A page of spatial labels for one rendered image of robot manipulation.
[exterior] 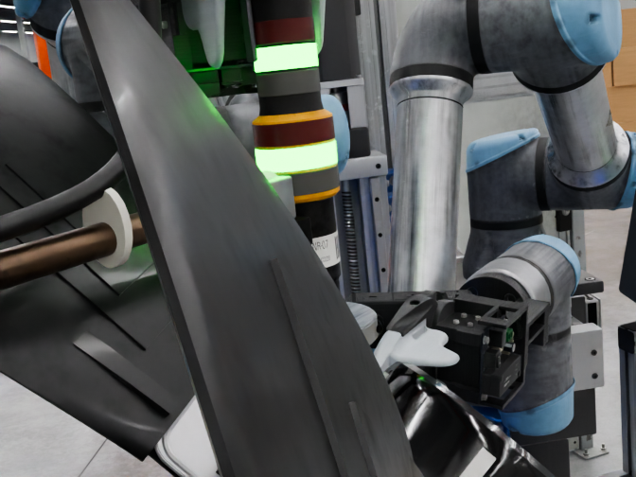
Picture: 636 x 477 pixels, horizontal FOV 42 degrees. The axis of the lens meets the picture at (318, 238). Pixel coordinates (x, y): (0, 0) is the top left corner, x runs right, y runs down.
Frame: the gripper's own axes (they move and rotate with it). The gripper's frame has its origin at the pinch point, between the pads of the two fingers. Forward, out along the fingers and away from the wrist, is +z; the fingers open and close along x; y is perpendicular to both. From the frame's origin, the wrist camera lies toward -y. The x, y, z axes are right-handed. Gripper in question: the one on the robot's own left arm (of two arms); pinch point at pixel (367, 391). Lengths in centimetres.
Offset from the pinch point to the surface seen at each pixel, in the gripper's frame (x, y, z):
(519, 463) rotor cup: -8.6, 17.1, 17.6
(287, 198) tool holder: -17.8, 3.6, 14.5
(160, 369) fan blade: -11.6, 2.4, 23.1
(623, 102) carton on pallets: 74, -162, -805
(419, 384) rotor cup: -10.6, 12.1, 16.8
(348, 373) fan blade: -20.6, 19.7, 35.7
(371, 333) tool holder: -9.9, 6.5, 11.1
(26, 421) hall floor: 148, -262, -159
